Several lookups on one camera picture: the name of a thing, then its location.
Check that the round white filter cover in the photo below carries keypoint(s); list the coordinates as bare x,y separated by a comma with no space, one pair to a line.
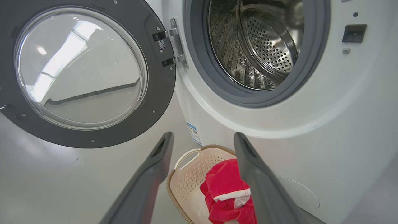
303,194

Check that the red garment with white trim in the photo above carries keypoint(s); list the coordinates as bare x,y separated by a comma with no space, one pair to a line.
224,183

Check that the white front-load washing machine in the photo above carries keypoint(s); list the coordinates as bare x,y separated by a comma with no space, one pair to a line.
342,109

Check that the dark round glass washer door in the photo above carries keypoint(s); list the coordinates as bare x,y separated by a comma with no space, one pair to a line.
80,68

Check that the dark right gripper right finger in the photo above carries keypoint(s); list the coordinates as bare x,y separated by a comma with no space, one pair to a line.
264,193

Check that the cream perforated laundry basket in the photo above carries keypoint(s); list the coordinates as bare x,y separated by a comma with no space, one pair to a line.
189,183

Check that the black door latch socket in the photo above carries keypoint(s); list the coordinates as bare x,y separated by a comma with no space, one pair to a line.
354,33

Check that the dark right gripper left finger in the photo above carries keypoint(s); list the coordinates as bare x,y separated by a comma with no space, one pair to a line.
146,186

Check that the grey rubber door seal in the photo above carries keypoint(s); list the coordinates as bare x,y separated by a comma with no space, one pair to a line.
314,56

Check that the metal door hinge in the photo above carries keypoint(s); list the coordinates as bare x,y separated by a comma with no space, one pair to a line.
178,40

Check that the steel perforated washer drum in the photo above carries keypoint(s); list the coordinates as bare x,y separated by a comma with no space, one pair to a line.
264,46

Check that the blue energy label sticker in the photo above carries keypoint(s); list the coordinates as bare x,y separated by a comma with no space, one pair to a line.
193,133

